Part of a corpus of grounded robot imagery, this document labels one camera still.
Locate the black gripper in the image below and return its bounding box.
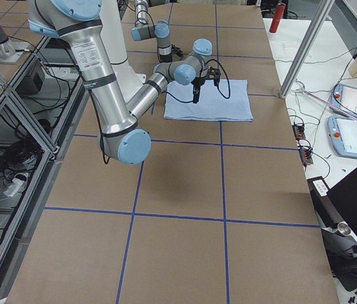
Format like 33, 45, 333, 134
158, 46, 183, 63
192, 66, 210, 104

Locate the light blue t-shirt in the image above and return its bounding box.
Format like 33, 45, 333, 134
164, 80, 253, 122

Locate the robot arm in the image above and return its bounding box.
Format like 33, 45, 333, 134
130, 0, 184, 63
27, 1, 212, 165

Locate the red cylinder bottle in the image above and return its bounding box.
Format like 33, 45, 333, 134
269, 3, 286, 33

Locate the white side table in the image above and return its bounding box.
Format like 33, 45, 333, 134
263, 18, 357, 187

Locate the black power strip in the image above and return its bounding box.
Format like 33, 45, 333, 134
292, 123, 315, 167

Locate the near teach pendant tablet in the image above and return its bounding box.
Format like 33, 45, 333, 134
327, 115, 357, 159

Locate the teach pendant tablet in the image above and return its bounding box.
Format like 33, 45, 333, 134
327, 115, 357, 159
331, 84, 357, 114

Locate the far teach pendant tablet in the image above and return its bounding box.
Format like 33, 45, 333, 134
331, 84, 357, 114

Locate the black box white label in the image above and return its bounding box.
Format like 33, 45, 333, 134
307, 177, 344, 229

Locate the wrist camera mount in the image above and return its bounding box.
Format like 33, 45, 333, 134
206, 66, 221, 87

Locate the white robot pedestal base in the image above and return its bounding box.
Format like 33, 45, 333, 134
100, 0, 146, 103

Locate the aluminium frame post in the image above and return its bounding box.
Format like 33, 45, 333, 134
279, 0, 335, 99

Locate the aluminium frame rack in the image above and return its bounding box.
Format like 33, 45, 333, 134
0, 29, 87, 299

